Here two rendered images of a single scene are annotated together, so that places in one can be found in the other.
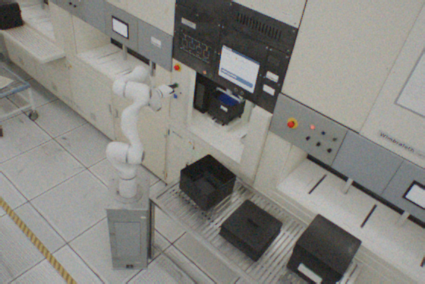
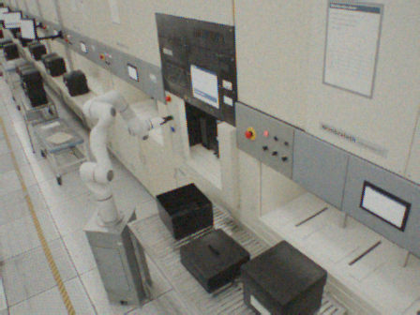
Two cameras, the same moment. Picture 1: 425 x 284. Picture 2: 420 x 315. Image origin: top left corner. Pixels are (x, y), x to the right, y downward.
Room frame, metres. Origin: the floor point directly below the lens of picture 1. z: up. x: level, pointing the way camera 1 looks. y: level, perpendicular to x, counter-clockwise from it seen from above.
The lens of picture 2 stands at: (0.05, -0.95, 2.29)
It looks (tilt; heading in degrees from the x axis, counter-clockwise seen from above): 31 degrees down; 24
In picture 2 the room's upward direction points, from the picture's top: 5 degrees counter-clockwise
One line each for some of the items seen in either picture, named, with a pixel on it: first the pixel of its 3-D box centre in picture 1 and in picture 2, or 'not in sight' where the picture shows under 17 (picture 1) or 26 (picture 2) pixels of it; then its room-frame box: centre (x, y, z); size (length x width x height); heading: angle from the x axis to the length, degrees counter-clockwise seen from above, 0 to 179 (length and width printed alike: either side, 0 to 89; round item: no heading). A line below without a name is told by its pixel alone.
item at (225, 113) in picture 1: (227, 102); (227, 134); (2.36, -0.08, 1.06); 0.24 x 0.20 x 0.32; 55
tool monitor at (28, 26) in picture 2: not in sight; (41, 29); (3.75, 2.94, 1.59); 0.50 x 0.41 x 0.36; 145
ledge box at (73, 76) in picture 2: (4, 12); (75, 82); (3.58, 2.43, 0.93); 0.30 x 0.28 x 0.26; 52
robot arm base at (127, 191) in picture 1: (127, 183); (106, 206); (1.55, 0.50, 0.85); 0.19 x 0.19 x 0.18
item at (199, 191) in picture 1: (206, 181); (184, 210); (1.68, -0.02, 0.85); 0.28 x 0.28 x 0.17; 50
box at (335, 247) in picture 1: (322, 254); (282, 287); (1.22, -0.74, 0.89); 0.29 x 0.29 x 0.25; 57
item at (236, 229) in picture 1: (251, 226); (214, 255); (1.38, -0.33, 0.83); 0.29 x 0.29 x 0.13; 57
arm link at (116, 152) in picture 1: (121, 159); (95, 179); (1.56, 0.53, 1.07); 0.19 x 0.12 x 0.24; 88
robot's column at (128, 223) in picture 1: (130, 225); (121, 258); (1.55, 0.50, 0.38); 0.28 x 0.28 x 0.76; 10
